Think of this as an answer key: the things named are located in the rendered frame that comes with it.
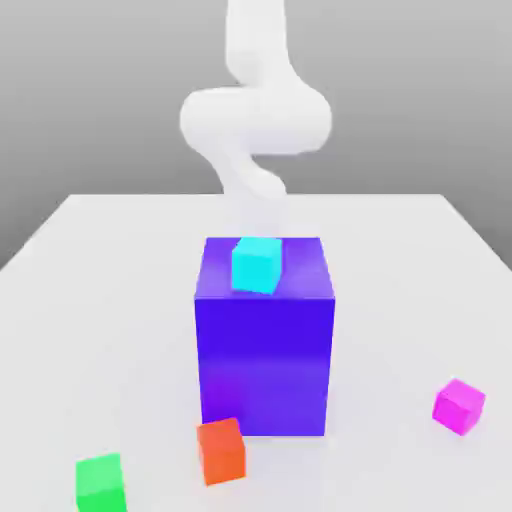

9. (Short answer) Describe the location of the small cyan cube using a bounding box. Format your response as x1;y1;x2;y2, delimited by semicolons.
230;236;283;296

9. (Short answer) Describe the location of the small orange cube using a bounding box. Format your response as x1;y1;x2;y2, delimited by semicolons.
195;416;248;488

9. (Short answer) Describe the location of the small magenta cube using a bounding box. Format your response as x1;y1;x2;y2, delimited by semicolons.
431;377;487;437

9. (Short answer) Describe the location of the small green cube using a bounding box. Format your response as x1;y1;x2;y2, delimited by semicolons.
74;452;128;512

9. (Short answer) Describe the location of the large purple box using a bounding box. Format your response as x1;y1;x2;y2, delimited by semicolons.
193;235;336;439

